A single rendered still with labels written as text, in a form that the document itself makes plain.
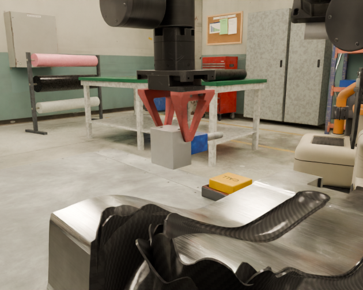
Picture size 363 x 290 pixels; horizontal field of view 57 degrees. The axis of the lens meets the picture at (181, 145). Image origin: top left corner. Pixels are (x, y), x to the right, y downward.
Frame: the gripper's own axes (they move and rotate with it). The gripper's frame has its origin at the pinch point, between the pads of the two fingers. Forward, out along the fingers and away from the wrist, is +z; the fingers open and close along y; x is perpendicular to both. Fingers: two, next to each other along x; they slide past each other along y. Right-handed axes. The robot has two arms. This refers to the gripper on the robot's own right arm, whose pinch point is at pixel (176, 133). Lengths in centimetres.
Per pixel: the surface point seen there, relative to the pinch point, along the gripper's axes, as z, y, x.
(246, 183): 12.2, 0.8, 16.8
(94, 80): 14, -385, 196
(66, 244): 2.7, 13.8, -23.4
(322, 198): 6.5, 19.4, 6.9
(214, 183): 12.3, -3.8, 12.8
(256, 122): 67, -204, 317
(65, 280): 5.5, 13.9, -23.7
